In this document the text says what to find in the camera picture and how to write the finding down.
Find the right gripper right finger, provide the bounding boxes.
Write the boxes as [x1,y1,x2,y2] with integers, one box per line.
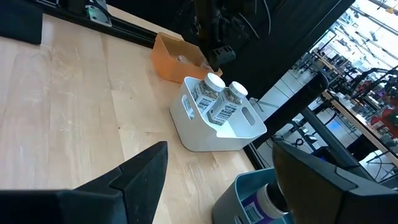
[272,141,398,224]

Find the orange plastic bin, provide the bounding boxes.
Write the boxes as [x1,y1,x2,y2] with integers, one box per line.
[151,31,223,84]

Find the dark teal plastic bin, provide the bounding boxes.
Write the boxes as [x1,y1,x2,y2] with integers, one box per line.
[212,167,295,224]

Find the long wooden workbench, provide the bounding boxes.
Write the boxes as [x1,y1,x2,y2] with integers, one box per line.
[310,49,398,166]

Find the bagel seasoning jar white lid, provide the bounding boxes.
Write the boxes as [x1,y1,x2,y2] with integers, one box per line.
[206,81,249,126]
[190,72,226,116]

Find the person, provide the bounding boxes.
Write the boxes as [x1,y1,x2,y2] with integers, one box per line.
[371,105,398,138]

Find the black partition panel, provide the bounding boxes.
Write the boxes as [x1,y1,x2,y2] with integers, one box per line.
[105,0,355,100]

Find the black cloth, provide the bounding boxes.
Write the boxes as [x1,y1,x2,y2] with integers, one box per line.
[0,0,44,45]

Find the purple label jar black lid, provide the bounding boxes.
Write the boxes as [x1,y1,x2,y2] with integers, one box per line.
[241,180,290,224]

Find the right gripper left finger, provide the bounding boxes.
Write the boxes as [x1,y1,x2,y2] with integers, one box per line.
[0,140,169,224]

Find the black table with legs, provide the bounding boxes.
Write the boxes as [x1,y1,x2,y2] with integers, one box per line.
[251,70,377,183]

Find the white plastic bin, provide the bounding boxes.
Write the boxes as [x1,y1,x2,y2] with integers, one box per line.
[169,76,267,152]

